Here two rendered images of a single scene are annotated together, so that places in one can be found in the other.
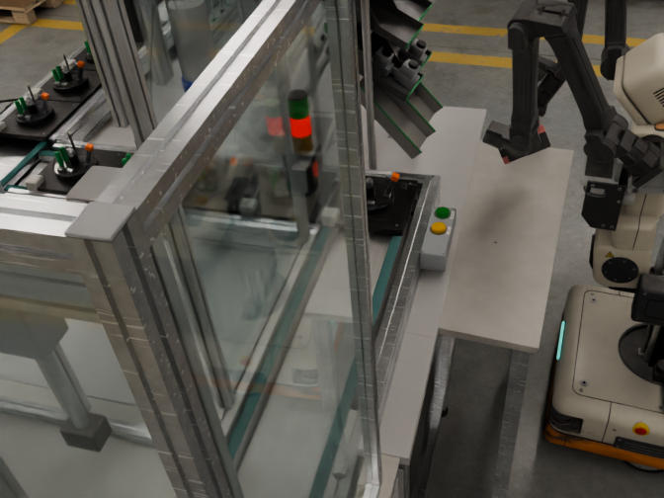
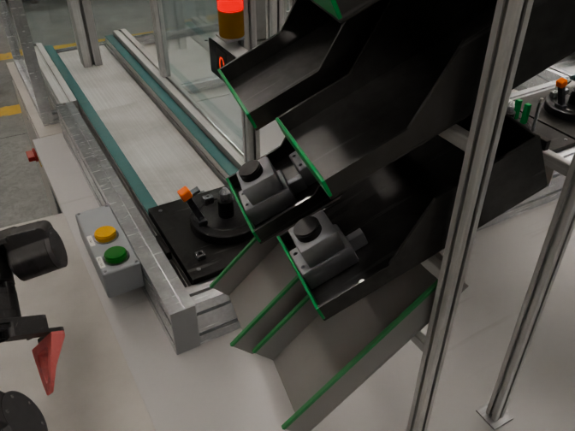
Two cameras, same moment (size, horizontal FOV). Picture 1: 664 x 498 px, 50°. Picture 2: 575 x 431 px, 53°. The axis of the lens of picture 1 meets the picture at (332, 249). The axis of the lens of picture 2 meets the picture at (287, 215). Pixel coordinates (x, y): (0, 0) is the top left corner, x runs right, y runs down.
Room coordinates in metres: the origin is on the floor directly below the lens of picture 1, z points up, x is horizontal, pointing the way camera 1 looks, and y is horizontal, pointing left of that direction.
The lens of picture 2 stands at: (2.32, -0.72, 1.65)
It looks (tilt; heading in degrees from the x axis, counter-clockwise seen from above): 37 degrees down; 131
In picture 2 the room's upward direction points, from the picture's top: straight up
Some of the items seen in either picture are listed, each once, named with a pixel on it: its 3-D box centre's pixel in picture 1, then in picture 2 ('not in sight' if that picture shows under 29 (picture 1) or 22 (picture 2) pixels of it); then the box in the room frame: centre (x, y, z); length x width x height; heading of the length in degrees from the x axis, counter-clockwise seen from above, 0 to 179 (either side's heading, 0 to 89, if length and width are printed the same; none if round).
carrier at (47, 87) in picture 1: (67, 74); not in sight; (2.58, 0.96, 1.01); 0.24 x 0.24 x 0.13; 70
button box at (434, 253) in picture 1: (438, 237); (109, 248); (1.49, -0.30, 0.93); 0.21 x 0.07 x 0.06; 160
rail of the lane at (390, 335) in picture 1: (403, 285); (114, 197); (1.33, -0.18, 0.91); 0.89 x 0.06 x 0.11; 160
